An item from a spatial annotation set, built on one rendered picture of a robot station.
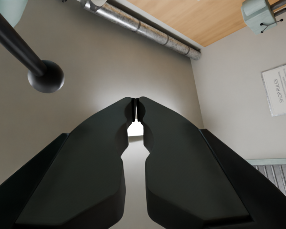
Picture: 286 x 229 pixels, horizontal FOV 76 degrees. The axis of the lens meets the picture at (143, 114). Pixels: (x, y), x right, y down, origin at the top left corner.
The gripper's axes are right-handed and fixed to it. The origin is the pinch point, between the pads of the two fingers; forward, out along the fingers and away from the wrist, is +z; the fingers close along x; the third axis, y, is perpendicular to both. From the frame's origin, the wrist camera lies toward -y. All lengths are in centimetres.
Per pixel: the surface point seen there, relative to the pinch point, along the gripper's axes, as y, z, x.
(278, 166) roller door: 184, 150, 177
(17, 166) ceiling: 87, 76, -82
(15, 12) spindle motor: -4.2, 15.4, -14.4
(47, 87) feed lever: 2.0, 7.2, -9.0
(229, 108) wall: 143, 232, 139
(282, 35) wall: 40, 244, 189
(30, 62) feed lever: -0.9, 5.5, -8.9
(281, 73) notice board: 82, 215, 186
